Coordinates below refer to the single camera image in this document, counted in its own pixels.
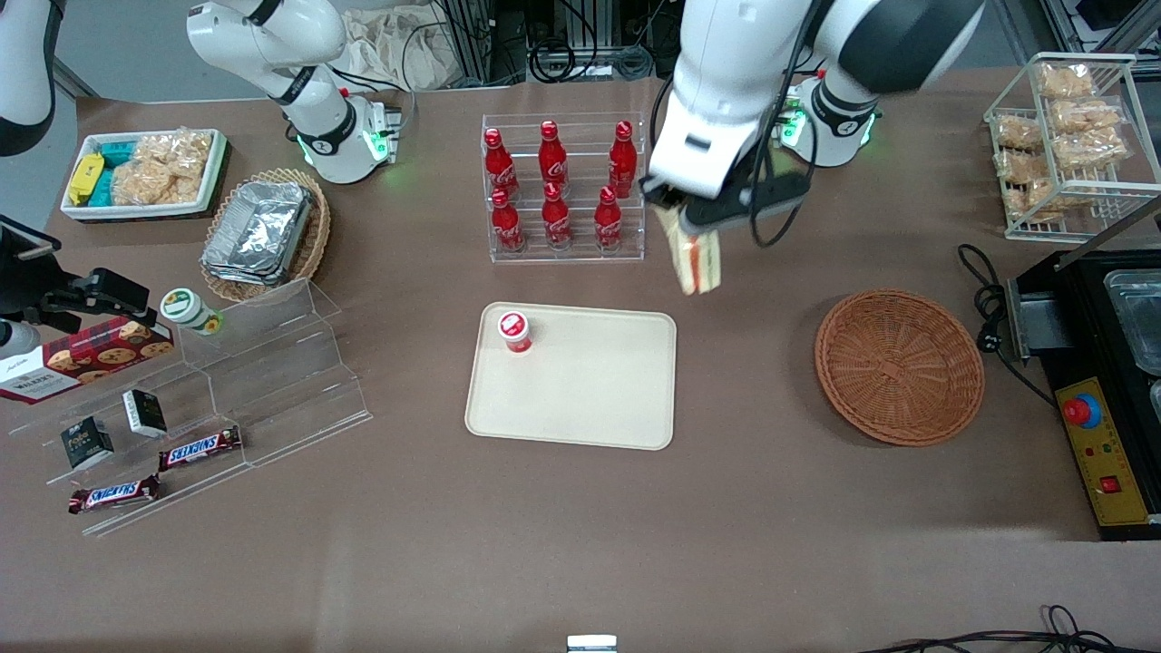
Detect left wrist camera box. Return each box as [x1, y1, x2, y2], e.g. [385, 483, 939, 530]
[739, 172, 810, 222]

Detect black sealing machine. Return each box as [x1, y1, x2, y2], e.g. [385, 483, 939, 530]
[1005, 245, 1161, 542]

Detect teal snack packet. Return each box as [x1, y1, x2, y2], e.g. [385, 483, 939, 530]
[91, 141, 139, 207]

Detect red tartan cookie box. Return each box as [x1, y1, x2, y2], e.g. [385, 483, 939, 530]
[0, 316, 175, 405]

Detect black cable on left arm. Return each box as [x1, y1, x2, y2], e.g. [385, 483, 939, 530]
[747, 0, 822, 249]

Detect aluminium frame rack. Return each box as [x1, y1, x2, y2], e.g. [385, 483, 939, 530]
[435, 0, 545, 88]

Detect small black white box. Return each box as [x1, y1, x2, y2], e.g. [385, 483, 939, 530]
[61, 416, 115, 471]
[122, 389, 169, 439]

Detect white plastic bin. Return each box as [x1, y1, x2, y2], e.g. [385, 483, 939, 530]
[61, 129, 229, 224]

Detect cream plastic tray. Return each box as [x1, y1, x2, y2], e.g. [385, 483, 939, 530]
[464, 302, 678, 452]

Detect Snickers chocolate bar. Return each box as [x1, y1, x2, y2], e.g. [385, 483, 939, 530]
[68, 474, 162, 516]
[159, 426, 243, 472]

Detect black coiled background cables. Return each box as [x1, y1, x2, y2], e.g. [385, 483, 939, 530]
[529, 0, 656, 84]

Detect black power cable with plug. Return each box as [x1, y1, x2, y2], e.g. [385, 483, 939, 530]
[958, 243, 1059, 405]

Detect triangle sandwich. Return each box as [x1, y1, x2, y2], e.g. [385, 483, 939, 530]
[658, 209, 724, 297]

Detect yellow snack packet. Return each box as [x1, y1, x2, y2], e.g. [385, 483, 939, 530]
[70, 153, 106, 206]

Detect stack of foil containers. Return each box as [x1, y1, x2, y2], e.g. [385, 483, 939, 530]
[200, 180, 315, 285]

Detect clear acrylic stepped shelf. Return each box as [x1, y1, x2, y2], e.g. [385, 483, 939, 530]
[5, 277, 374, 539]

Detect green lidded white jar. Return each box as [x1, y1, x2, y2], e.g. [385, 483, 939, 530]
[161, 288, 224, 337]

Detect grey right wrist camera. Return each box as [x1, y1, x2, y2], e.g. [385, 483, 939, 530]
[0, 319, 43, 361]

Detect grey metal lever bar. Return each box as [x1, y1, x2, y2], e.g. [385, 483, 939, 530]
[1055, 194, 1161, 273]

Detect beige crumpled cloth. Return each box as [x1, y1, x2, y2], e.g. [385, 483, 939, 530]
[340, 7, 460, 93]

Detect bagged rice cracker snack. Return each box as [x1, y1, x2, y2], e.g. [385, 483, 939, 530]
[991, 115, 1044, 151]
[996, 150, 1059, 223]
[1050, 97, 1127, 137]
[1052, 130, 1131, 171]
[1036, 63, 1096, 100]

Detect round brown wicker basket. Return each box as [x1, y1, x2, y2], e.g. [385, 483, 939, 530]
[814, 288, 986, 447]

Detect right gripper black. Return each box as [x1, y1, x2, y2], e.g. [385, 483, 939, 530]
[0, 218, 151, 333]

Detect thin black table-edge cable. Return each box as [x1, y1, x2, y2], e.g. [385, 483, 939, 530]
[862, 605, 1161, 653]

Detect white wire basket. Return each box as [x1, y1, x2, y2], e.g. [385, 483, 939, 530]
[984, 52, 1161, 244]

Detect red cola bottle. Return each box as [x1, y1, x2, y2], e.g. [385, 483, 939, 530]
[491, 189, 525, 255]
[483, 128, 520, 202]
[541, 182, 573, 251]
[538, 121, 569, 193]
[608, 121, 638, 199]
[594, 187, 623, 252]

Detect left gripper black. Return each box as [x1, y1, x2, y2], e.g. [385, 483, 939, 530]
[639, 177, 758, 239]

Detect clear acrylic bottle rack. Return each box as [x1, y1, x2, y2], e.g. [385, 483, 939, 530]
[481, 112, 647, 265]

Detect large bag of rice crackers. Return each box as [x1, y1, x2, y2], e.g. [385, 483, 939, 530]
[112, 133, 216, 207]

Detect tan oval wicker basket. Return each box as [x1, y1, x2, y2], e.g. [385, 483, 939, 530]
[200, 168, 332, 304]

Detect red lidded small cup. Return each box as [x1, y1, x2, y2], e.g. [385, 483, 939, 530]
[497, 311, 534, 355]

